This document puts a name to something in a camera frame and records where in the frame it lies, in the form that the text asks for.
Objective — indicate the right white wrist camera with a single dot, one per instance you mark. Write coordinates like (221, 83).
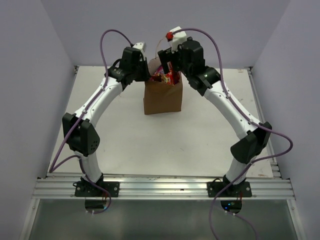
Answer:
(176, 39)

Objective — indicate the brown paper bag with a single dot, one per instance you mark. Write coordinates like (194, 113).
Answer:
(160, 97)

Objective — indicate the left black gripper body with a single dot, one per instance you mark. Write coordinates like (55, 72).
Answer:
(138, 70)

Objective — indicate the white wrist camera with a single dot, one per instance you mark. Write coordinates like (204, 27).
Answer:
(176, 39)
(140, 46)

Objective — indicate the purple Fox's candy bag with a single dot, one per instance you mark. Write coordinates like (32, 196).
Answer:
(158, 75)

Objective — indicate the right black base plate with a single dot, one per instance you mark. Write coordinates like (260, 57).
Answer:
(242, 189)

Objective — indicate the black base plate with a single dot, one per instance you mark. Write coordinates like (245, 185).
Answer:
(242, 189)
(103, 188)

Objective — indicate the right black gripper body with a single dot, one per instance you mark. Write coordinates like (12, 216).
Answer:
(181, 66)

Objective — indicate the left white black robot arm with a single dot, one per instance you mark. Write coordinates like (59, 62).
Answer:
(79, 128)

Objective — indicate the aluminium rail frame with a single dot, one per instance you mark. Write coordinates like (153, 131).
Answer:
(163, 163)

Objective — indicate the red Doritos chip bag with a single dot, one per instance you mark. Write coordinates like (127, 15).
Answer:
(175, 77)

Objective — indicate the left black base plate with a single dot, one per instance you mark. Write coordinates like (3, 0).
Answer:
(103, 188)

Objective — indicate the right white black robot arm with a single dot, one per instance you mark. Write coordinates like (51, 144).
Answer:
(252, 134)

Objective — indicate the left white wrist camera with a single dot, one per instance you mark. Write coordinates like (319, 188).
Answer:
(140, 46)

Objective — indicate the small red popcorn snack bag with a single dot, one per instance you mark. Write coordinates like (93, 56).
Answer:
(168, 79)

